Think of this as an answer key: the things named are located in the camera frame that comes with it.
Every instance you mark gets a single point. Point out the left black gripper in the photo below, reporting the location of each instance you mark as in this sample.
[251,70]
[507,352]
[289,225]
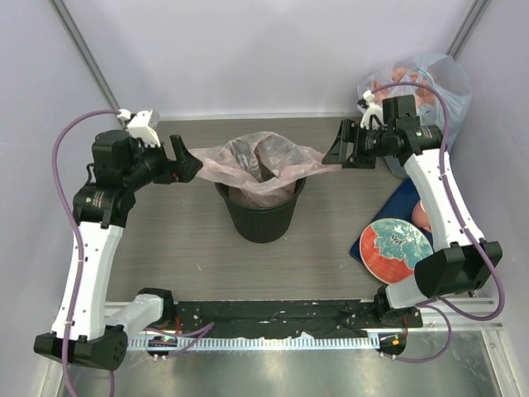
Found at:
[182,169]

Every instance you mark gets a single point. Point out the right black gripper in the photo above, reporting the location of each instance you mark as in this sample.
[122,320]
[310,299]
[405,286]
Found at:
[350,131]

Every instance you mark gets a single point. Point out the pink plastic trash bag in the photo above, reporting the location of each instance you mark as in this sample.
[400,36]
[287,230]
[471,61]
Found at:
[260,169]

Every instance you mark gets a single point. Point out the black plastic trash bin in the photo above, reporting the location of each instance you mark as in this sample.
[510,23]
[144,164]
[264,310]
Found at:
[261,225]

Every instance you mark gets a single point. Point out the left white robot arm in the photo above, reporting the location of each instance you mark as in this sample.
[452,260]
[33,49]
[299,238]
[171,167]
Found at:
[81,334]

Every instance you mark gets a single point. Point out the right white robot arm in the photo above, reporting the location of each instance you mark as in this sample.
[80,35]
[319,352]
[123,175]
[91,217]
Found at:
[462,259]

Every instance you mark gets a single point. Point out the blue bag of trash bags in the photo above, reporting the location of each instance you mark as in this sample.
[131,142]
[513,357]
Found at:
[439,71]

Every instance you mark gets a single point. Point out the blue tray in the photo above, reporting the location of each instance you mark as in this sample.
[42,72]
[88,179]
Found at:
[400,204]

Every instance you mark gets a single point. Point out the pink paper cup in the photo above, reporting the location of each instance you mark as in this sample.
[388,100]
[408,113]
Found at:
[420,218]

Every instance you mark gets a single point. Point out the red teal patterned plate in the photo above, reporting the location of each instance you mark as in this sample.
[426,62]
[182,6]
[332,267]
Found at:
[390,248]

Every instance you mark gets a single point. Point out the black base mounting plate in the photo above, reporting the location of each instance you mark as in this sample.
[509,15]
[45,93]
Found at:
[280,319]

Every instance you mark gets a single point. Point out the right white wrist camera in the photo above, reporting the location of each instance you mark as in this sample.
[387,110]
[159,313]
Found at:
[372,118]

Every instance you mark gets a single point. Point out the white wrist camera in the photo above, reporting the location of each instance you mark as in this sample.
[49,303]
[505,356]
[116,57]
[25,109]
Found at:
[141,125]
[372,118]

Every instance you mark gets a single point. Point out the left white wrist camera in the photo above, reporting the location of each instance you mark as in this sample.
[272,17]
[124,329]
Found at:
[141,125]

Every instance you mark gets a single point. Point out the white slotted cable duct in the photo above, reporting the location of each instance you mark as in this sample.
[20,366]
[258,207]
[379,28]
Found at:
[146,341]

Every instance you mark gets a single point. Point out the left aluminium frame post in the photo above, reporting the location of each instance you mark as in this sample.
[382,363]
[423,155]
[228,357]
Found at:
[75,35]

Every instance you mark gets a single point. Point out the aluminium frame post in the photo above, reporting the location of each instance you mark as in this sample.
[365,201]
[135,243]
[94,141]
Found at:
[472,18]
[75,35]

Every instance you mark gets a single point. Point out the right aluminium frame post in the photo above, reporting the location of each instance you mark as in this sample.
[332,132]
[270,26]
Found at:
[472,18]

